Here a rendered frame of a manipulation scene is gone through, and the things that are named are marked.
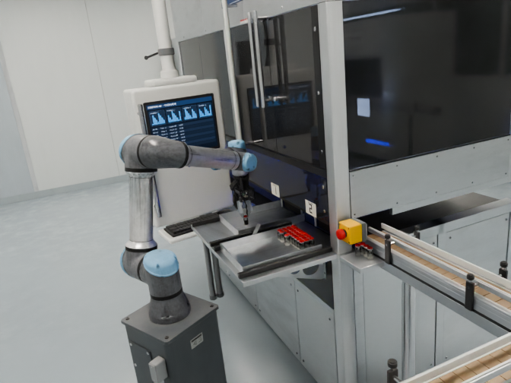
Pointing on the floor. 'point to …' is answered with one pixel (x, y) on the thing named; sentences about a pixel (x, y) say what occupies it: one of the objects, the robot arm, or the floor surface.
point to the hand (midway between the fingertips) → (244, 214)
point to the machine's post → (338, 179)
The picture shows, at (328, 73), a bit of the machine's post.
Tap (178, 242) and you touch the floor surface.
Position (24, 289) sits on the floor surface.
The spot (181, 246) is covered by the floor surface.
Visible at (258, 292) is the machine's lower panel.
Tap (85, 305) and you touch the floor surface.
